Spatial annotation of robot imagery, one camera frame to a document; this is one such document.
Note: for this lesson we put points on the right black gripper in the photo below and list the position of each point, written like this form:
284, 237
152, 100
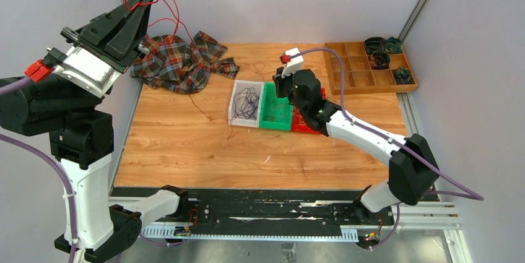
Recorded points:
279, 81

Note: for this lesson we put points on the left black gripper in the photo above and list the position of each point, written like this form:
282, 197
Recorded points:
116, 35

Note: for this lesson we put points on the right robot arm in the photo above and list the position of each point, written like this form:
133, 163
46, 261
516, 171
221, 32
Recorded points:
411, 165

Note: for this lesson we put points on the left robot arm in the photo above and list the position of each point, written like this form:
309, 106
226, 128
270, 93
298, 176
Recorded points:
58, 95

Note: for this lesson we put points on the green plastic bin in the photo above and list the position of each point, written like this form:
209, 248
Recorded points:
275, 113

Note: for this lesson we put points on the red plastic bin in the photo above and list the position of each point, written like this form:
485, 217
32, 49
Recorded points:
299, 125

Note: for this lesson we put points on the white plastic bin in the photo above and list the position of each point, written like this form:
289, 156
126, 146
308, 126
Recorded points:
245, 103

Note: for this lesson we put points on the plaid cloth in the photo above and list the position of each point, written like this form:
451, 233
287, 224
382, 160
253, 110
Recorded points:
183, 67

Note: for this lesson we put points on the wooden compartment tray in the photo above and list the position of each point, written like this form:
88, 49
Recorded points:
356, 75

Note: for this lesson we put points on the dark coil middle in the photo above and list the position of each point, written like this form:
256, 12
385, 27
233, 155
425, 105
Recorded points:
379, 60

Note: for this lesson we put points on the black coil top left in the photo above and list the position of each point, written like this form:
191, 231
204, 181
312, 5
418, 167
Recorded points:
375, 45

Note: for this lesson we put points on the green coil top right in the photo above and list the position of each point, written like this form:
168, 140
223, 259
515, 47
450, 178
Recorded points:
393, 45

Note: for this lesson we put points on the green coil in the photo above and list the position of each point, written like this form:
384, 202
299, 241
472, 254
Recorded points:
403, 76
393, 45

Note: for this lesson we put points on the green coil lower right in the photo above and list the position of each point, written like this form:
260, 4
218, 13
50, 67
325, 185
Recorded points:
403, 76

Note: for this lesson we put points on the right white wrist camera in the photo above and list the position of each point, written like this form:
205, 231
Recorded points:
292, 61

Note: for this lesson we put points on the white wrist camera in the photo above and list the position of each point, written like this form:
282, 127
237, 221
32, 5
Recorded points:
87, 71
292, 61

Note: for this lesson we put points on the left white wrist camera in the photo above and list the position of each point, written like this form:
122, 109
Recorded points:
87, 71

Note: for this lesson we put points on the aluminium frame rail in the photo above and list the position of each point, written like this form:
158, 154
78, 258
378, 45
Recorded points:
429, 215

